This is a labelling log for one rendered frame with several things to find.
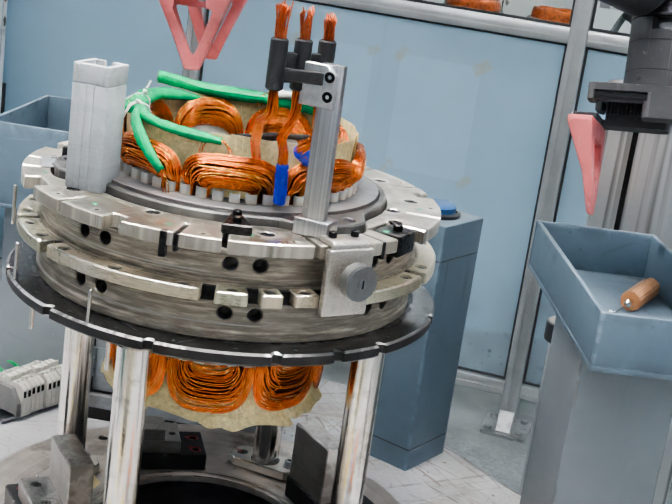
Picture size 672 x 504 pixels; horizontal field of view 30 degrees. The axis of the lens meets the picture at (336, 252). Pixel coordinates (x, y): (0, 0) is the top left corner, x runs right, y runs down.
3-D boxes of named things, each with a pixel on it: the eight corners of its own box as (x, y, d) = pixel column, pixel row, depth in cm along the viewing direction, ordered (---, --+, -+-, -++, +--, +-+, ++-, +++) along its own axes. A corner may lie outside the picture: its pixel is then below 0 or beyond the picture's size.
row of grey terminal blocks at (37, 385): (8, 427, 122) (10, 386, 121) (-26, 411, 124) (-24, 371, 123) (81, 400, 130) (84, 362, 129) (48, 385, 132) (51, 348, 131)
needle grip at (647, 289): (637, 314, 102) (657, 299, 107) (641, 294, 101) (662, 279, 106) (618, 309, 102) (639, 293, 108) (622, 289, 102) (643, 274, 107)
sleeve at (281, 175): (268, 205, 87) (274, 162, 86) (274, 202, 88) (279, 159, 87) (282, 208, 87) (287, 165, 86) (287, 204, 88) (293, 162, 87)
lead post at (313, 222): (326, 241, 84) (350, 68, 81) (291, 232, 85) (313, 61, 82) (336, 236, 86) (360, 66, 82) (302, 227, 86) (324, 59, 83)
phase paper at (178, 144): (132, 179, 89) (138, 118, 88) (141, 175, 91) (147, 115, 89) (237, 200, 87) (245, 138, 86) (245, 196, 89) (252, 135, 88)
